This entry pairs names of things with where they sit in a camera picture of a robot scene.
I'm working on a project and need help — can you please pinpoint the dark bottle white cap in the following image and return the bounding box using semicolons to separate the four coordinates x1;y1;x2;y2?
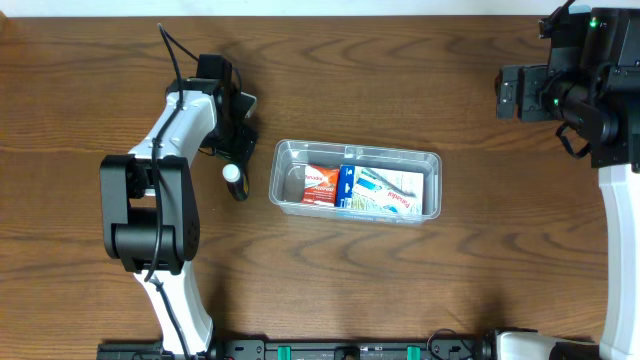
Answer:
222;164;249;201

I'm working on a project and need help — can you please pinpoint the red medicine box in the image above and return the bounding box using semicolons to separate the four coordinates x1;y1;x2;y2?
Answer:
301;165;340;206

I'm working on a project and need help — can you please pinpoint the clear plastic container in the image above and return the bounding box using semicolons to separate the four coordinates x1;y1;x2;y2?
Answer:
269;140;442;225

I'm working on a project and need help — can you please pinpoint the blue cooling patch box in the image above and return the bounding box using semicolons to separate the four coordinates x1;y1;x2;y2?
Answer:
335;164;425;216

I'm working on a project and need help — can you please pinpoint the white Panadol box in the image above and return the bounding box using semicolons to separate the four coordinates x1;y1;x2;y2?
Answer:
352;167;425;216

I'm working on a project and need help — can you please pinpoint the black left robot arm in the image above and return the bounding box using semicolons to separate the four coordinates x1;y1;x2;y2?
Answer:
97;78;257;359

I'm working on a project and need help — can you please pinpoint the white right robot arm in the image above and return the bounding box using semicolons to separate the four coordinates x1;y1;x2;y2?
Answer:
474;1;639;360

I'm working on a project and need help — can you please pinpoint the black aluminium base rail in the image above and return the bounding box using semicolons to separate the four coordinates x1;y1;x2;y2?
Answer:
97;337;496;360

